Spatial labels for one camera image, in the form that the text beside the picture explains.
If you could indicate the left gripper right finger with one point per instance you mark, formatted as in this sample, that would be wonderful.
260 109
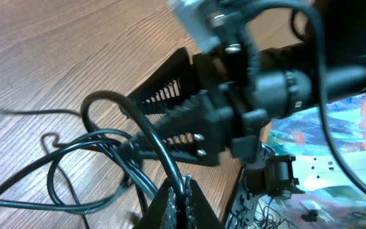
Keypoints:
198 212

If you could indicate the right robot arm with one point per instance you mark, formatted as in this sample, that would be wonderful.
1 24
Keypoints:
329 62

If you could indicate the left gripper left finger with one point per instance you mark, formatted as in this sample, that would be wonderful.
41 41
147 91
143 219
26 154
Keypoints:
162 212

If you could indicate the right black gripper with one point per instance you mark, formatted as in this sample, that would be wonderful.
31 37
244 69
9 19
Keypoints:
221 115

